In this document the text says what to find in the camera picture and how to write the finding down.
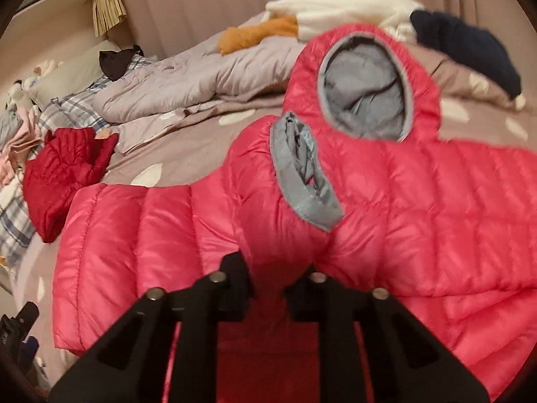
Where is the beige curtain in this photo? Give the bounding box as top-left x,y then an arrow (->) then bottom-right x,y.
103,0 -> 537,105

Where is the blue plaid pillow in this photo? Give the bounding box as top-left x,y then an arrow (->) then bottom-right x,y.
38,52 -> 145,135

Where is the white fleece garment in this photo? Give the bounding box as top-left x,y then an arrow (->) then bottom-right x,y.
265,0 -> 426,43

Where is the taupe dotted bed sheet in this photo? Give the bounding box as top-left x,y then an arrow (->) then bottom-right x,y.
12,46 -> 537,383

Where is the blue plaid cloth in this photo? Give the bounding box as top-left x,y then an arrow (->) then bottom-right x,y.
0,174 -> 38,271

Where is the beige fringed hanging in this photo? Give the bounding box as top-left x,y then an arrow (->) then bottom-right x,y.
92,0 -> 127,38

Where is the black cloth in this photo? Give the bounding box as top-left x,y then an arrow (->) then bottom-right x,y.
99,45 -> 144,82

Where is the pink hooded puffer jacket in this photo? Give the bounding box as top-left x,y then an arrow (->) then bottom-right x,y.
52,25 -> 537,403

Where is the grey quilt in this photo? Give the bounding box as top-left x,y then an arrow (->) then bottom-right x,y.
92,10 -> 309,154

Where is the pile of pale clothes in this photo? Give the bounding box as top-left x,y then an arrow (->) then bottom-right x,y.
0,61 -> 49,185

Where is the orange cloth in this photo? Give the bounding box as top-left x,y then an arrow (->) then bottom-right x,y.
217,17 -> 299,56

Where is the white headboard shelf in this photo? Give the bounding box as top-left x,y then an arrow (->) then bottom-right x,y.
0,0 -> 105,76

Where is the dark red puffer jacket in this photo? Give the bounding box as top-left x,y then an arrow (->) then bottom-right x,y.
22,127 -> 120,244

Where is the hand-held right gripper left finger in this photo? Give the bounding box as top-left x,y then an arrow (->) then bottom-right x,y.
48,252 -> 255,403

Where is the navy blue garment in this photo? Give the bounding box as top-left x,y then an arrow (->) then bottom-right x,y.
409,9 -> 522,99

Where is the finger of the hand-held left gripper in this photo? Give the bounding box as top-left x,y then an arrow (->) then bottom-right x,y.
0,301 -> 41,385

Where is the cream pillow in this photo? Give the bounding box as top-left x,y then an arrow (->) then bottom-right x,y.
27,40 -> 122,110

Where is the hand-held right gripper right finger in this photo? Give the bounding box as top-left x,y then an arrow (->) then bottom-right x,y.
284,264 -> 491,403

